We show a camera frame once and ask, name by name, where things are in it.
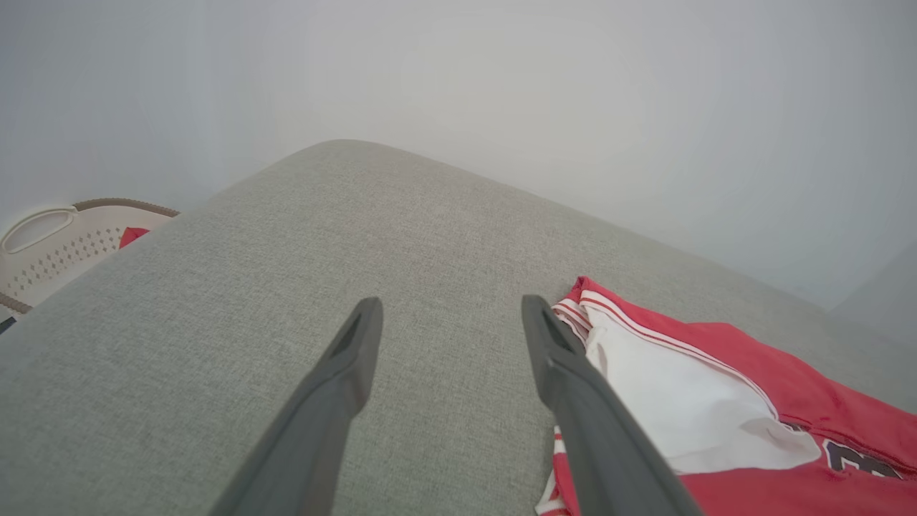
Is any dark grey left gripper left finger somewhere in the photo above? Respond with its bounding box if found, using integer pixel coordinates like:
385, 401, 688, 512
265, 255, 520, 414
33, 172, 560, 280
210, 297, 384, 516

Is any grey padded work surface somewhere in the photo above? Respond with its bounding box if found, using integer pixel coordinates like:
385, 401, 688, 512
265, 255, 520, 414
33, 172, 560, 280
0, 139, 917, 516

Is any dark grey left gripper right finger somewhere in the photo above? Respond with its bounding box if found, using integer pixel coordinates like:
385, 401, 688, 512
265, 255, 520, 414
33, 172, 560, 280
521, 294, 703, 516

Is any red and white garment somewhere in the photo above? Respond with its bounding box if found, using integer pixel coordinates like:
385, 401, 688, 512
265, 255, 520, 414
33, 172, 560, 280
534, 276, 917, 516

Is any white laundry basket brown rim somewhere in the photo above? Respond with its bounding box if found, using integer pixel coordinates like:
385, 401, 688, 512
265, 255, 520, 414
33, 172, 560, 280
0, 198, 180, 323

